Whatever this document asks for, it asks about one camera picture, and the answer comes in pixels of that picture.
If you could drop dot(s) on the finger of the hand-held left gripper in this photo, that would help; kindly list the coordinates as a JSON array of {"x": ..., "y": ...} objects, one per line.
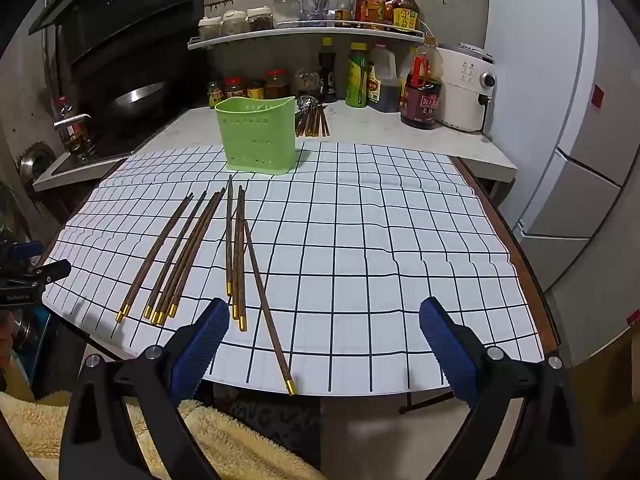
[
  {"x": 27, "y": 250},
  {"x": 55, "y": 270}
]

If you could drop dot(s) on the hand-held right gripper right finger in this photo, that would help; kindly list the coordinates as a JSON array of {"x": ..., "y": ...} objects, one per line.
[{"x": 450, "y": 355}]

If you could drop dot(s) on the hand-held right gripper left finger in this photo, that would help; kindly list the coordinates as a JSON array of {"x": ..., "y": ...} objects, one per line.
[{"x": 200, "y": 350}]

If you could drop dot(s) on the brown gold-capped wooden chopstick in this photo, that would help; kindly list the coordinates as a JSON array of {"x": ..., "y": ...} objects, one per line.
[
  {"x": 198, "y": 249},
  {"x": 242, "y": 280},
  {"x": 267, "y": 305},
  {"x": 157, "y": 255},
  {"x": 176, "y": 252},
  {"x": 237, "y": 250},
  {"x": 229, "y": 235},
  {"x": 187, "y": 255}
]

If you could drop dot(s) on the green perforated plastic utensil holder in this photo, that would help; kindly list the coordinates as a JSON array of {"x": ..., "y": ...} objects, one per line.
[{"x": 255, "y": 135}]

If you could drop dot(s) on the clear cup of utensils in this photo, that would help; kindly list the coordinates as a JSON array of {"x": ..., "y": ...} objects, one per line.
[{"x": 316, "y": 7}]

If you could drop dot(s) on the steel pot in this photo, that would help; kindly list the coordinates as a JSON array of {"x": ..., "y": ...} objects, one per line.
[{"x": 34, "y": 161}]

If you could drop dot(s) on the dark patterned cloth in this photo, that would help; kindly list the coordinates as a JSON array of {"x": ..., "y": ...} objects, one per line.
[{"x": 272, "y": 425}]

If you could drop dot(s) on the red-capped cooking oil bottle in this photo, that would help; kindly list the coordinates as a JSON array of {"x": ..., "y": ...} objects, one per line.
[{"x": 75, "y": 140}]

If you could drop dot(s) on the white black-grid tablecloth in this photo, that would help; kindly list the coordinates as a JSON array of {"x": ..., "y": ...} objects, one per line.
[{"x": 375, "y": 260}]

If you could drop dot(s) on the black gas stove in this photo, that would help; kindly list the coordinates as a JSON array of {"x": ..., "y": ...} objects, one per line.
[{"x": 107, "y": 147}]

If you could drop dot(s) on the steel wok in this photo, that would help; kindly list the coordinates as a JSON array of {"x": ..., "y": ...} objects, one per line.
[{"x": 132, "y": 100}]

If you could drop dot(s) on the bundle of dark chopsticks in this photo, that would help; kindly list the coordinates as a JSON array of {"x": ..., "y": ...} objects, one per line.
[{"x": 312, "y": 122}]

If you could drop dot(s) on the short red-lidded sauce jar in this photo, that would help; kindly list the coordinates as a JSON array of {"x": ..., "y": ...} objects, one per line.
[{"x": 234, "y": 89}]

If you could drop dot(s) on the black range hood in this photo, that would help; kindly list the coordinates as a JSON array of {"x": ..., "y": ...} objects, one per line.
[{"x": 135, "y": 15}]

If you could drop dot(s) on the white refrigerator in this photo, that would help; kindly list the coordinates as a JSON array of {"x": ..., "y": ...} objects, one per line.
[{"x": 550, "y": 110}]

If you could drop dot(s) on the yellow-label sauce jar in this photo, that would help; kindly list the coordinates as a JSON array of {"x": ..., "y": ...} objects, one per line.
[{"x": 255, "y": 91}]

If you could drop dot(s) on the white air fryer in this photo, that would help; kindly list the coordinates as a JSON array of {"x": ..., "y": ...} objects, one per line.
[{"x": 465, "y": 90}]

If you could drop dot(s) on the metal spoons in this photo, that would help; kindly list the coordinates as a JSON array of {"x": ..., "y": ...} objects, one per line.
[{"x": 307, "y": 102}]

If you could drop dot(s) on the tall red-lidded sauce jar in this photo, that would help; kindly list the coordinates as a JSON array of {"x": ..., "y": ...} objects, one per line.
[{"x": 276, "y": 84}]

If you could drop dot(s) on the plastic jug of dark liquid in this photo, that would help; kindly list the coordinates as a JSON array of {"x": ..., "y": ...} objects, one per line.
[{"x": 384, "y": 85}]

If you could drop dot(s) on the white-lidded spice jar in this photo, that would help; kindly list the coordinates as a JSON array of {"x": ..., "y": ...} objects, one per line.
[
  {"x": 210, "y": 29},
  {"x": 260, "y": 19},
  {"x": 235, "y": 24}
]

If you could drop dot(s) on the clear bag of dried spices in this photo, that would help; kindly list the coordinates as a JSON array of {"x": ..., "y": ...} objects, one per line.
[{"x": 306, "y": 82}]

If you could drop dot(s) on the green bottle with yellow cap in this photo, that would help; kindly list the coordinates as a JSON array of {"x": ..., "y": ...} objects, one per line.
[{"x": 357, "y": 80}]

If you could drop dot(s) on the plastic jug of yellow oil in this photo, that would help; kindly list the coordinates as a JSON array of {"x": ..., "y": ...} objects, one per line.
[{"x": 407, "y": 67}]

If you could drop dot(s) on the red fridge magnet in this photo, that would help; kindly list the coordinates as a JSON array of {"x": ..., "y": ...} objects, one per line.
[{"x": 597, "y": 96}]

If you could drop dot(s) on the slim dark soy sauce bottle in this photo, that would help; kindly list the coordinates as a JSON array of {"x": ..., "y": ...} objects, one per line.
[{"x": 327, "y": 75}]

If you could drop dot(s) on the jars and bottles on shelf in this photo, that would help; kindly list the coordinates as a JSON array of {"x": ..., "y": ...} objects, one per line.
[{"x": 429, "y": 30}]

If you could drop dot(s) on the red-lidded clear glass jar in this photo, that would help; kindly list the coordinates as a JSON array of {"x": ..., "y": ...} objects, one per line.
[{"x": 286, "y": 10}]

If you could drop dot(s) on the red snack packet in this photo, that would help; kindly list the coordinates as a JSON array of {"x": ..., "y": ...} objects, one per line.
[{"x": 391, "y": 7}]

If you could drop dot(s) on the yellow-capped golden oil bottle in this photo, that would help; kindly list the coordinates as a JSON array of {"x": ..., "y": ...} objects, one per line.
[{"x": 375, "y": 7}]

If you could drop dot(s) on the orange red carton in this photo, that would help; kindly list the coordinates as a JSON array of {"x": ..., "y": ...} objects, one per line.
[{"x": 361, "y": 7}]

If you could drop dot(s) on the clear bottle with yellow cap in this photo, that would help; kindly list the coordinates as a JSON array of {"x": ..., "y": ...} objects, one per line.
[{"x": 343, "y": 5}]

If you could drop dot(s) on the white wall shelf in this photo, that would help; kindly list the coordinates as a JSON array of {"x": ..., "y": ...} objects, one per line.
[{"x": 300, "y": 34}]

